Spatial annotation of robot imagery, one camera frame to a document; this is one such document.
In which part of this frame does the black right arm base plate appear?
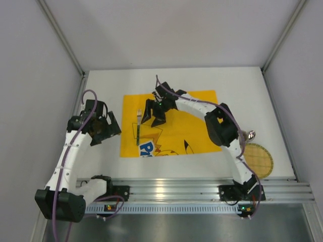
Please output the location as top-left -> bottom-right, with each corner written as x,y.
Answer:
219,184 -> 266,202

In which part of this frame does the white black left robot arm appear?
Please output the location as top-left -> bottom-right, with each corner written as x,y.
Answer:
35,99 -> 121,222

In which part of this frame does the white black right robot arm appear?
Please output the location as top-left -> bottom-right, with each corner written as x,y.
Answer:
141,82 -> 265,202

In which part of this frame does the aluminium frame post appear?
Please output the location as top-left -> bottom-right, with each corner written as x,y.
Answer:
261,0 -> 310,73
36,0 -> 85,77

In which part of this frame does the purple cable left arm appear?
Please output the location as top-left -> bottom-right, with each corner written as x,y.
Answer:
51,89 -> 125,242

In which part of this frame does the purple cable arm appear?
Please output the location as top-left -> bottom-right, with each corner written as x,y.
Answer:
51,89 -> 125,242
155,74 -> 262,217

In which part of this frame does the yellow printed cloth placemat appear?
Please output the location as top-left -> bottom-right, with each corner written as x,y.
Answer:
120,94 -> 221,158

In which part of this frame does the fork with teal handle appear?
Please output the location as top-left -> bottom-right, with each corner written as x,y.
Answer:
136,108 -> 142,146

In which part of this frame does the round woven yellow plate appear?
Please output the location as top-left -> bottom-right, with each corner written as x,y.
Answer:
244,143 -> 274,179

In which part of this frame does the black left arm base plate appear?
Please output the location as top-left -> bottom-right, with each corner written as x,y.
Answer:
107,185 -> 130,202

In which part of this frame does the slotted grey cable duct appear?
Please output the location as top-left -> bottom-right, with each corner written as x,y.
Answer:
85,203 -> 253,214

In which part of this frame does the aluminium frame post left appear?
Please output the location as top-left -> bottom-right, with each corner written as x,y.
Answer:
36,0 -> 85,77

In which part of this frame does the aluminium frame post right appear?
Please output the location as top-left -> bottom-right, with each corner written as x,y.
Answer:
261,0 -> 310,73

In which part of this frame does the aluminium mounting rail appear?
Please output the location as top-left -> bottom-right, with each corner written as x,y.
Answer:
113,178 -> 315,204

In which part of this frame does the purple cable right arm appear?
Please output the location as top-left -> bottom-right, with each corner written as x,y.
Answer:
155,74 -> 262,217

